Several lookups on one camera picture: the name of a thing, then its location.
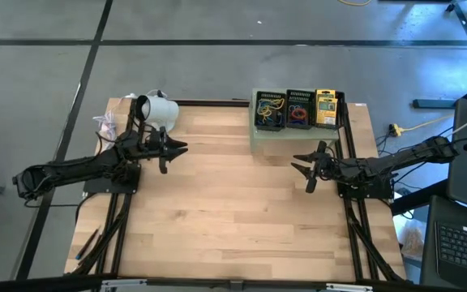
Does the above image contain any black overhead frame bar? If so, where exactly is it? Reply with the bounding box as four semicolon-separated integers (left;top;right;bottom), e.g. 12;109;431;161
0;274;467;292

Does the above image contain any black diagonal frame brace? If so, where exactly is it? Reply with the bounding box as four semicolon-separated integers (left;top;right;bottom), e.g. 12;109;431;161
70;202;131;277
349;210;407;283

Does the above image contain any crumpled brown paper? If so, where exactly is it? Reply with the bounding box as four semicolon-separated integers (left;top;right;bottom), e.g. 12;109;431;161
399;225;426;257

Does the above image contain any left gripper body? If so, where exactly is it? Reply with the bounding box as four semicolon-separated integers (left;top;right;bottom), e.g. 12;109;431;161
135;126;169;175

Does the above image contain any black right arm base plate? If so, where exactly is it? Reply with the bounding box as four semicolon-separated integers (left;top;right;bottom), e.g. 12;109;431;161
336;178;395;200

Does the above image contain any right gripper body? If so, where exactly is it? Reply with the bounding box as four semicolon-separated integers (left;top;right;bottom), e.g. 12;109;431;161
305;140;342;194

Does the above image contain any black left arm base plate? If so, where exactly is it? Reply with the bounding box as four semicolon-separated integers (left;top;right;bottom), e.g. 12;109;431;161
82;161;142;195

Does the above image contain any yellow cable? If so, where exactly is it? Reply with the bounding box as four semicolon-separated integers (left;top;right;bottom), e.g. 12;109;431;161
257;97;286;119

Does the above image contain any yellow extension cord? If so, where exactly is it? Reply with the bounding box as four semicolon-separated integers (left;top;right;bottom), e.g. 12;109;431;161
387;114;456;138

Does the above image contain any black table frame rail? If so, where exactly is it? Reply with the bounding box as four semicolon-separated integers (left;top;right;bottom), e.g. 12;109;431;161
332;91;365;281
93;99;139;279
172;98;255;109
110;118;148;279

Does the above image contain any yellow green crayon box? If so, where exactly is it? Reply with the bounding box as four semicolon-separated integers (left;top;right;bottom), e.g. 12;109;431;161
315;97;339;127
315;88;337;101

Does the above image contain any black laptop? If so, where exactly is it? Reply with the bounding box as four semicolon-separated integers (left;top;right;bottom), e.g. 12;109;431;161
419;194;467;292

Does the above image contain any green perforated metal shelf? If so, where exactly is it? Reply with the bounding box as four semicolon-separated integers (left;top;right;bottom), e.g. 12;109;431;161
248;88;341;155

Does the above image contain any white lamp cord bundle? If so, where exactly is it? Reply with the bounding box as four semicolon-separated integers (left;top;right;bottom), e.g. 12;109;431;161
92;88;165;144

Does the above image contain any black pen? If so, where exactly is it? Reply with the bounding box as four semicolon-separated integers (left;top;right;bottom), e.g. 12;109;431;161
75;226;102;260

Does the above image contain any black slotted plastic basket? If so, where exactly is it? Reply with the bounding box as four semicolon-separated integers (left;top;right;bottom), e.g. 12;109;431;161
313;88;346;131
285;88;317;131
254;90;288;132

